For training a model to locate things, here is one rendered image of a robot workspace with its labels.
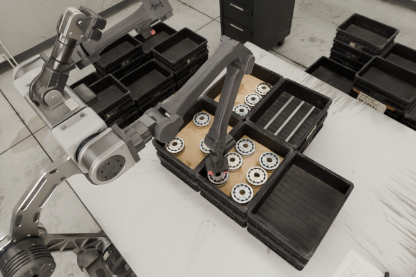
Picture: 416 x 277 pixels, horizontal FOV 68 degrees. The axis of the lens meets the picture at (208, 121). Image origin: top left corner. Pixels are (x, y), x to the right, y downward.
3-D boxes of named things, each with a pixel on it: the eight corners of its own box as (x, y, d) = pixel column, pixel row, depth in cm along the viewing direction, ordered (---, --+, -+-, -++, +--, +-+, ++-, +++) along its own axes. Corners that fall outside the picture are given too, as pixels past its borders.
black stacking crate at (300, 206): (304, 267, 126) (309, 259, 117) (245, 222, 139) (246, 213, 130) (347, 196, 143) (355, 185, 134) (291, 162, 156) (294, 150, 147)
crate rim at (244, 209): (245, 214, 131) (245, 212, 130) (194, 175, 145) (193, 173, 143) (294, 151, 149) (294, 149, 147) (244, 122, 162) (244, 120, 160)
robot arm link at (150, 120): (133, 122, 94) (143, 130, 91) (159, 103, 98) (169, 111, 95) (142, 140, 101) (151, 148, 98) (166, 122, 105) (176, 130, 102)
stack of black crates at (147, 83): (145, 127, 264) (135, 100, 237) (125, 109, 278) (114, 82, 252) (180, 101, 279) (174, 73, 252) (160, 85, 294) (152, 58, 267)
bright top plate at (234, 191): (242, 208, 139) (242, 207, 138) (226, 193, 144) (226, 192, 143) (257, 193, 142) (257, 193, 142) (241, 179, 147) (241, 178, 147)
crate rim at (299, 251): (308, 261, 118) (309, 259, 116) (245, 214, 131) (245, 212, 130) (354, 187, 135) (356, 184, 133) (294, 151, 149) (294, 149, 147)
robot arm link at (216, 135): (225, 45, 110) (248, 56, 104) (235, 45, 114) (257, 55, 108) (199, 143, 130) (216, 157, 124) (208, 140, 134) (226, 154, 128)
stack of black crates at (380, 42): (381, 71, 282) (400, 29, 247) (363, 88, 271) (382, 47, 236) (341, 52, 302) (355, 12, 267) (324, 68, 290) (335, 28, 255)
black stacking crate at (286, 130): (291, 161, 156) (294, 149, 147) (244, 133, 170) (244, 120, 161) (328, 113, 173) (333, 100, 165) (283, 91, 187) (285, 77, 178)
